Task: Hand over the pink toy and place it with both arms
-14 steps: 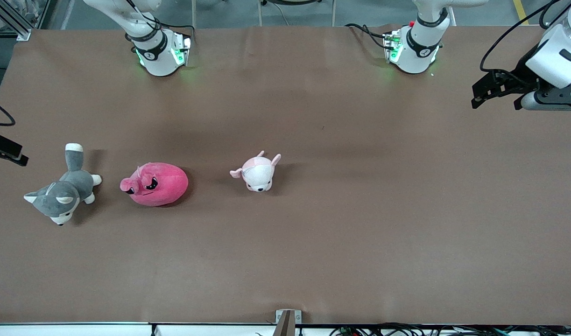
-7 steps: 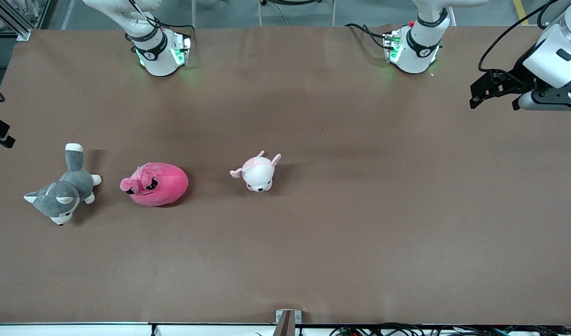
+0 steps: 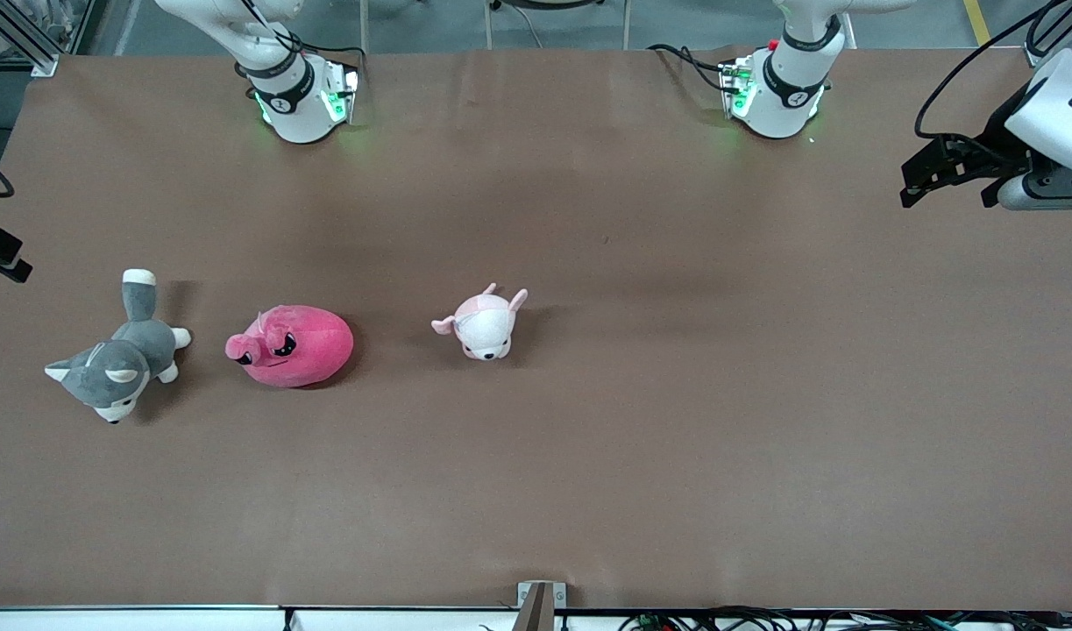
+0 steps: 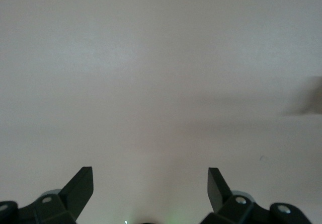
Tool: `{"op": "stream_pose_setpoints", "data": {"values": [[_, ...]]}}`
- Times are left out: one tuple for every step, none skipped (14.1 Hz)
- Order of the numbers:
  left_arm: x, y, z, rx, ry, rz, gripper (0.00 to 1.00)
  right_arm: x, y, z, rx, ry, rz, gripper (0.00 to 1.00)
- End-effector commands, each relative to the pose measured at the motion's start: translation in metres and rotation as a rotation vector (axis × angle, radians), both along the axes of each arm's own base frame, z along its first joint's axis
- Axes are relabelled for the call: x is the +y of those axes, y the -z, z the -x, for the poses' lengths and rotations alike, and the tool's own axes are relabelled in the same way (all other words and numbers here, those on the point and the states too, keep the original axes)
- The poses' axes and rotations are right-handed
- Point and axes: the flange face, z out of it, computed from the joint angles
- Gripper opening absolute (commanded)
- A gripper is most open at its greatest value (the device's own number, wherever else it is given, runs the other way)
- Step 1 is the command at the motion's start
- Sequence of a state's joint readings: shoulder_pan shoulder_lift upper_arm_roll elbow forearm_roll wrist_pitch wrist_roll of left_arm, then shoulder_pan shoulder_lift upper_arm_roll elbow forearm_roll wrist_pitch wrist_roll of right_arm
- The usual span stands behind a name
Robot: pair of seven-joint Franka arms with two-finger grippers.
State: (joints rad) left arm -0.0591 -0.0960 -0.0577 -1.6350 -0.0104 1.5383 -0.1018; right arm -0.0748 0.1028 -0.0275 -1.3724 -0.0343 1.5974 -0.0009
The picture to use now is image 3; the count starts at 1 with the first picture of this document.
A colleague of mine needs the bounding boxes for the round magenta pink plush toy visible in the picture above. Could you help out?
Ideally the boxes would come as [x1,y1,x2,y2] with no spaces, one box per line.
[225,304,355,388]

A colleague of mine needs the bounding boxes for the grey white husky plush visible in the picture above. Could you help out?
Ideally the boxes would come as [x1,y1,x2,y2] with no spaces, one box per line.
[45,268,193,424]

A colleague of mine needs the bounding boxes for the pale pink white plush dog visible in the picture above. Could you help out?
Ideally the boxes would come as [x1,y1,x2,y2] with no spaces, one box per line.
[430,282,529,362]

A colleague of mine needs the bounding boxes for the brown table cover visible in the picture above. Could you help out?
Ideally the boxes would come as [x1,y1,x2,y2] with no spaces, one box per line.
[0,48,1072,612]

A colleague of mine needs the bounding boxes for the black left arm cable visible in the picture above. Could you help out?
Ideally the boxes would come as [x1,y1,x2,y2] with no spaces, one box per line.
[913,0,1072,141]

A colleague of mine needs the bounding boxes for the aluminium frame profile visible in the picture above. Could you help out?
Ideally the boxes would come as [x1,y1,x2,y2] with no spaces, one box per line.
[1024,0,1071,67]
[0,0,60,78]

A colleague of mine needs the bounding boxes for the black left base cable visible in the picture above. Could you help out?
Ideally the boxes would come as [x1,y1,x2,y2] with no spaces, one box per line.
[648,44,731,93]

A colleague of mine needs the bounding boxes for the black base cable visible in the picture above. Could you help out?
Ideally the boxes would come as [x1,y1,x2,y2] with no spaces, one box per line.
[238,0,367,64]
[648,44,731,93]

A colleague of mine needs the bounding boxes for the black right base cable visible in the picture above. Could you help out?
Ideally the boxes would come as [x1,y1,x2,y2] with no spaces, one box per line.
[238,0,367,64]

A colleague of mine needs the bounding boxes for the bundle of black cables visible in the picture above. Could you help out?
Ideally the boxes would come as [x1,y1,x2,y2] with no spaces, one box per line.
[619,606,1072,631]

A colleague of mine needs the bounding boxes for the metal bracket with post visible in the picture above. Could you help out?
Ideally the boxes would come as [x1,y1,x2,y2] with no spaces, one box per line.
[511,581,567,631]

